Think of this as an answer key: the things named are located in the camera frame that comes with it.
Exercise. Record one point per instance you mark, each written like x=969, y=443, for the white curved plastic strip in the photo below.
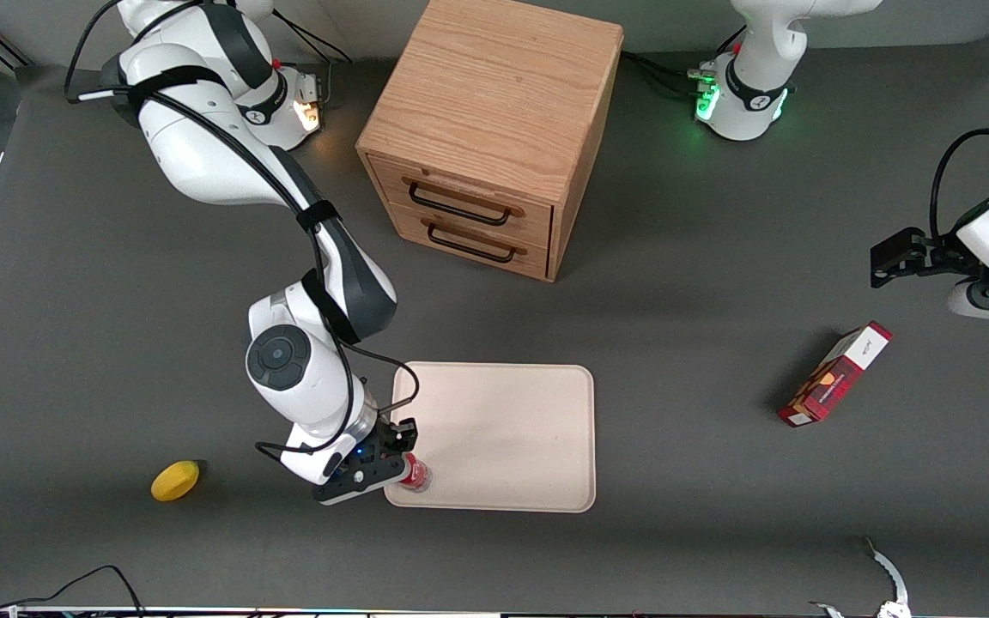
x=889, y=575

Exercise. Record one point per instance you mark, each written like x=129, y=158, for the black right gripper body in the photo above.
x=394, y=435

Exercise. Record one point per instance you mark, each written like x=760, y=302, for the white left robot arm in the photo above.
x=752, y=107

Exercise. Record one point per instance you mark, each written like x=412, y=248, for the red coke bottle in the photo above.
x=417, y=476

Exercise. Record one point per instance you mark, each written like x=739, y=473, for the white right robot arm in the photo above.
x=297, y=378

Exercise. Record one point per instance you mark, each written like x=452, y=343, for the wooden drawer front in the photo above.
x=482, y=251
x=460, y=193

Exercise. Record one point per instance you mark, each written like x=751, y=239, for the red white snack box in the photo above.
x=834, y=378

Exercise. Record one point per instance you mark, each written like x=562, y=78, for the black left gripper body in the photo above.
x=934, y=254

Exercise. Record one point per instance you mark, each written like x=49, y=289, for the beige rectangular tray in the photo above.
x=503, y=429

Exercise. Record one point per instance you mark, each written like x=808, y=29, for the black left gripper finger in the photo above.
x=889, y=270
x=905, y=242

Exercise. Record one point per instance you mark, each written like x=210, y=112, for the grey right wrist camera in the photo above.
x=357, y=481

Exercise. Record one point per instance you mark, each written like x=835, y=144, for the wooden drawer cabinet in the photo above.
x=494, y=86

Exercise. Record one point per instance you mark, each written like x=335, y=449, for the yellow lemon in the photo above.
x=175, y=481

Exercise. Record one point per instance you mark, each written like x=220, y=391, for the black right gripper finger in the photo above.
x=390, y=462
x=407, y=433

